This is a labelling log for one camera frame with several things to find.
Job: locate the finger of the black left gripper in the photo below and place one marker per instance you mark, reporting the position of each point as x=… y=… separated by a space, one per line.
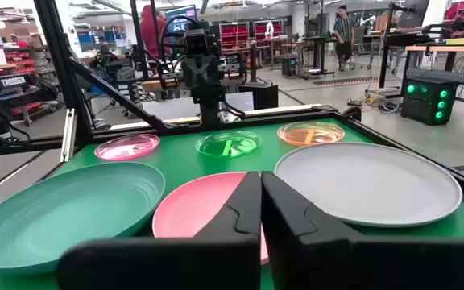
x=192 y=76
x=212 y=76

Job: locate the black computer with green lights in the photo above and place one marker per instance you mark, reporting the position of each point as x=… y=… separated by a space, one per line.
x=427 y=100

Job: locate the black computer monitor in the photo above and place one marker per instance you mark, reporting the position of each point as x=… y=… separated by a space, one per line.
x=179 y=18

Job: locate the black neighbouring Trossen robot arm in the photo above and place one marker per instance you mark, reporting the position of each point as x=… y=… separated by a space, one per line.
x=2 y=96

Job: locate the green table mat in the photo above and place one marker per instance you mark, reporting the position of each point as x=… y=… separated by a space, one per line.
x=183 y=161

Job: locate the silver metal frame bracket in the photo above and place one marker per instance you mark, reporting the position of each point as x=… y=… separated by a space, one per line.
x=68 y=135

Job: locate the transparent orange plastic plate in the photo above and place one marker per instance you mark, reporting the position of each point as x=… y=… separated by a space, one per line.
x=296 y=135

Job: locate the transparent green plastic plate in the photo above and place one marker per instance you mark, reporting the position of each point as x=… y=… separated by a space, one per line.
x=216 y=147

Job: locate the transparent pink plastic plate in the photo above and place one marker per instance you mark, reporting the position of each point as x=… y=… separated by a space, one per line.
x=127 y=147

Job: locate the person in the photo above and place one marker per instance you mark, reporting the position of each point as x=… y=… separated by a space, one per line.
x=343 y=36
x=149 y=30

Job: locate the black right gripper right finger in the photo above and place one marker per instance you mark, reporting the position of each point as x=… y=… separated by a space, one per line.
x=336 y=262

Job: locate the black box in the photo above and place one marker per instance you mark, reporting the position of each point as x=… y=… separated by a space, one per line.
x=260 y=96

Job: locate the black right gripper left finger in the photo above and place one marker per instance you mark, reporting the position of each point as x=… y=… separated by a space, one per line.
x=224 y=262

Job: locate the red storage shelf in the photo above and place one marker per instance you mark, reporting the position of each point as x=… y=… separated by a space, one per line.
x=262 y=30
x=234 y=36

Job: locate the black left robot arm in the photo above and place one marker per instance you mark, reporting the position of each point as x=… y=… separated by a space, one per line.
x=210 y=113

